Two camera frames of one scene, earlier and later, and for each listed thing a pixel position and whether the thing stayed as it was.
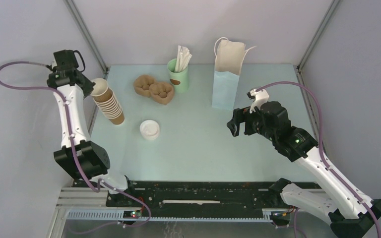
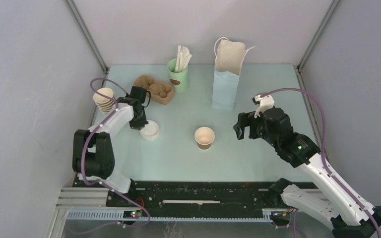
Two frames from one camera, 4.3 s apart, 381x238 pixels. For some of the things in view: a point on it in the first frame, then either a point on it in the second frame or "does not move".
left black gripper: [89, 88] -> [140, 124]
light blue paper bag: [228, 55] does not move
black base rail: [141, 197] does not move
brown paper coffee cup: [101, 92] -> [204, 136]
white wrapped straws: [183, 57] does not move
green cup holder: [179, 80] does not move
